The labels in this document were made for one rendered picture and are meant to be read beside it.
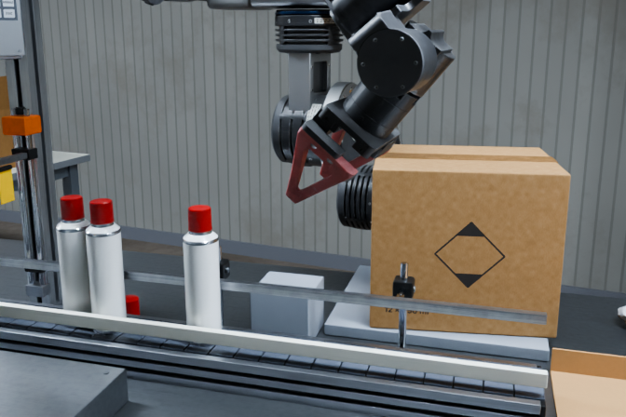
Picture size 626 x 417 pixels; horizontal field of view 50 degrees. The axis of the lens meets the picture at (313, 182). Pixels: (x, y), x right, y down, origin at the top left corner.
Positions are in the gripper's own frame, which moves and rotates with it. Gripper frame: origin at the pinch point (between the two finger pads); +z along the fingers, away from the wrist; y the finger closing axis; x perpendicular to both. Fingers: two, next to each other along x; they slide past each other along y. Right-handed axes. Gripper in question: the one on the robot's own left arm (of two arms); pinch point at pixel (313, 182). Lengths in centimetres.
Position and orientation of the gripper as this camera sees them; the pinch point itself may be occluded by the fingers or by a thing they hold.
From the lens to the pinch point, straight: 71.5
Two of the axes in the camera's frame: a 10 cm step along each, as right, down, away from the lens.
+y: -3.7, 2.3, -9.0
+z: -5.8, 7.0, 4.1
